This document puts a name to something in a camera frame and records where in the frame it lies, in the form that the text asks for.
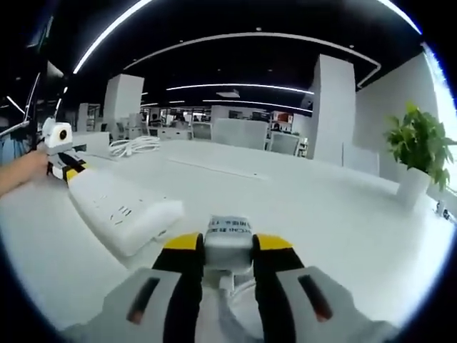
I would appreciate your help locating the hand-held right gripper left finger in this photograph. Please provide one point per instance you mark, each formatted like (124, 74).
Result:
(157, 307)

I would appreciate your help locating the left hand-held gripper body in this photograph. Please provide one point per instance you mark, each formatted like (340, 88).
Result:
(57, 137)

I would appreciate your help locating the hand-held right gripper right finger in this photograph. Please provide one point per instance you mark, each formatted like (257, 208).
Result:
(296, 307)

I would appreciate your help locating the white power strip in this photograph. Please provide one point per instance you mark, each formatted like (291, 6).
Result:
(121, 211)

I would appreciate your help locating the white charger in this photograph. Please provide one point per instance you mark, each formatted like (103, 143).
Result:
(228, 250)

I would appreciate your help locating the white ceiling light strip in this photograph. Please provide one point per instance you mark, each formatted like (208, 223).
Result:
(100, 35)
(232, 85)
(250, 103)

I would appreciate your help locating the white desk partition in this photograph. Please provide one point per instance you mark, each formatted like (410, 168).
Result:
(239, 134)

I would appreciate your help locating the small pale desk item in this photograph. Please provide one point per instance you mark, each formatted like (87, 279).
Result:
(443, 209)

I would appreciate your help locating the person's left hand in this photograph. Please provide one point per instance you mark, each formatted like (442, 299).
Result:
(35, 166)

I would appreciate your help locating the white low cabinet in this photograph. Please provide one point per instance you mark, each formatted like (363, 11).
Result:
(94, 143)

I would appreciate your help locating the white office chair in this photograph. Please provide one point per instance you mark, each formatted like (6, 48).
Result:
(285, 144)
(201, 131)
(121, 130)

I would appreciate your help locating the potted green plant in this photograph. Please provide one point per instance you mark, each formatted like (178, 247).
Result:
(414, 186)

